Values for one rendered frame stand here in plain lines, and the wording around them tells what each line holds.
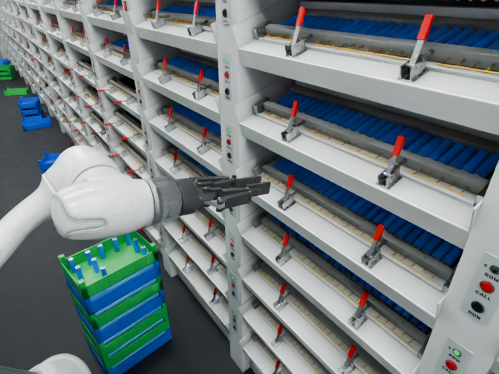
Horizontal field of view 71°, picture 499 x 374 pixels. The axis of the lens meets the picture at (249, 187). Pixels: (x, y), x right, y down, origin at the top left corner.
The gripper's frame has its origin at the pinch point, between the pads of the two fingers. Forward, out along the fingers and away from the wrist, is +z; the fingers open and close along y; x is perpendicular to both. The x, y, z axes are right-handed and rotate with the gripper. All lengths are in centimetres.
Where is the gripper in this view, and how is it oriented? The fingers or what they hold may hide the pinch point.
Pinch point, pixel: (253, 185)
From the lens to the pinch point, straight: 82.2
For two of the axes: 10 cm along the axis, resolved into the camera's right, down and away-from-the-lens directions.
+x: 1.5, -9.1, -3.8
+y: 5.9, 4.0, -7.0
